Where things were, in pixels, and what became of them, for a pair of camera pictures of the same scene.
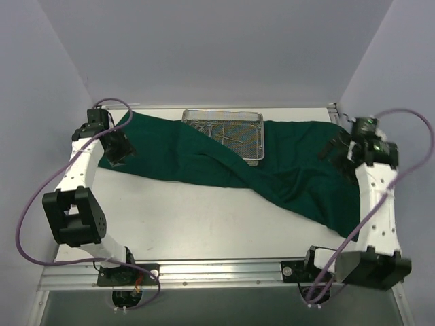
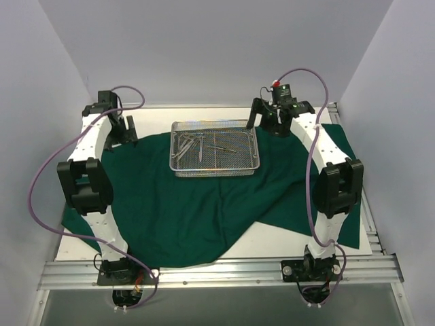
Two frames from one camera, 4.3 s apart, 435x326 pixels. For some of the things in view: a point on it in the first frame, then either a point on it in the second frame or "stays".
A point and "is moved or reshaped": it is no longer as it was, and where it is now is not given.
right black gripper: x=340 y=153 to x=272 y=125
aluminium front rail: x=179 y=276 stays
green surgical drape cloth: x=292 y=166 is moved or reshaped
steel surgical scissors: x=208 y=124 to x=189 y=138
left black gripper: x=115 y=147 to x=119 y=134
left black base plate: x=124 y=276 stays
